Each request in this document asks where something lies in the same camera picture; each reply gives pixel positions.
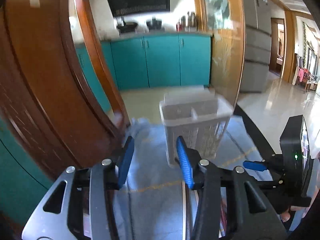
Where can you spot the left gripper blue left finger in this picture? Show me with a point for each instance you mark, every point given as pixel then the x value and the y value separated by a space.
pixel 124 161

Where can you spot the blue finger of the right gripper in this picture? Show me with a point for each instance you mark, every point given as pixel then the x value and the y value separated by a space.
pixel 255 165

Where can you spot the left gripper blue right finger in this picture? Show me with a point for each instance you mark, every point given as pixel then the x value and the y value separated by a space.
pixel 189 163

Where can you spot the teal lower kitchen cabinets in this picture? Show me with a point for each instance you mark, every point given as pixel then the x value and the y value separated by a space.
pixel 159 60

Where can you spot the right hand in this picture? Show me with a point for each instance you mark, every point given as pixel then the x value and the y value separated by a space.
pixel 285 216

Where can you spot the black tracker box on gripper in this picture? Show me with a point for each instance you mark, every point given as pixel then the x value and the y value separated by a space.
pixel 294 144

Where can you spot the grey plastic utensil holder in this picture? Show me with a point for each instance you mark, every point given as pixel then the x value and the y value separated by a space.
pixel 199 116

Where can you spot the blue checked tablecloth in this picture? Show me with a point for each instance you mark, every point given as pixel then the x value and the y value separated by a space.
pixel 150 205

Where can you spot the carved wooden chair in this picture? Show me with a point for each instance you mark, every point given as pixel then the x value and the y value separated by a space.
pixel 46 101

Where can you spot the black wok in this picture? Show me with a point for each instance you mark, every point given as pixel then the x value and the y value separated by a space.
pixel 126 26

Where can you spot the black cooking pot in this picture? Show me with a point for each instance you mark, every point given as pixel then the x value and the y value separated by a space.
pixel 154 24

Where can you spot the grey refrigerator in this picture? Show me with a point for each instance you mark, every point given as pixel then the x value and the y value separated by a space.
pixel 258 46

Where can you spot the glass sliding door wooden frame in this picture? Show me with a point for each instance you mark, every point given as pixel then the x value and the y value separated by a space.
pixel 224 21

